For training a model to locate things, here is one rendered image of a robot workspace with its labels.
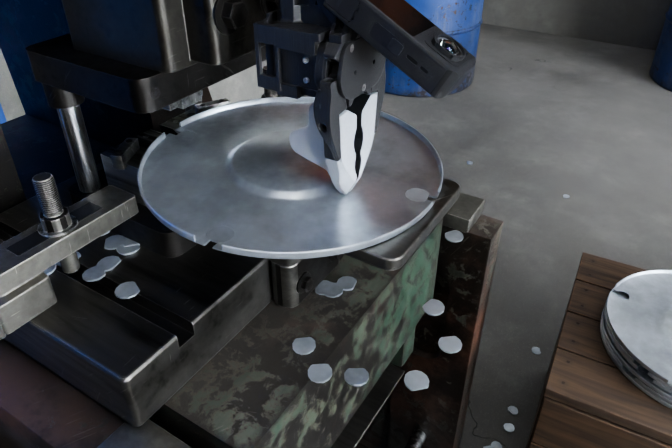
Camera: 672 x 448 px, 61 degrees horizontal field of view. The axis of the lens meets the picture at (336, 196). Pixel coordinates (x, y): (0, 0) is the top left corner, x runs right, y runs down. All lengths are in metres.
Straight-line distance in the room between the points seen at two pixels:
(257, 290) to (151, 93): 0.21
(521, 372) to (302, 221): 1.04
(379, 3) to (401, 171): 0.19
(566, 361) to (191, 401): 0.65
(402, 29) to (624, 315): 0.75
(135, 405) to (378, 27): 0.35
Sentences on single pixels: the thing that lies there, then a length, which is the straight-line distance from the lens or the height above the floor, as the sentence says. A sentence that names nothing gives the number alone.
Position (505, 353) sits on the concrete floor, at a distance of 1.48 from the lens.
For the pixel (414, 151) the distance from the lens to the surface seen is 0.59.
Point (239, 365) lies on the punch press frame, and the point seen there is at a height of 0.64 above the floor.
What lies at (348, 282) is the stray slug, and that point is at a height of 0.65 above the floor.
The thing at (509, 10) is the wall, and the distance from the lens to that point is 3.94.
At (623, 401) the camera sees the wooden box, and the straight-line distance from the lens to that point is 0.99.
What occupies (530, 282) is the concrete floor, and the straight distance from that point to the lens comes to 1.69.
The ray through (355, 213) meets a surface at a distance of 0.49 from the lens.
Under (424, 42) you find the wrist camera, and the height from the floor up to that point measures 0.94.
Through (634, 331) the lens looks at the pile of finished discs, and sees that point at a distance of 1.04.
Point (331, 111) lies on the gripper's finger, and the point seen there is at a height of 0.88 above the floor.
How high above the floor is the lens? 1.06
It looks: 33 degrees down
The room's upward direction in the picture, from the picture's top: straight up
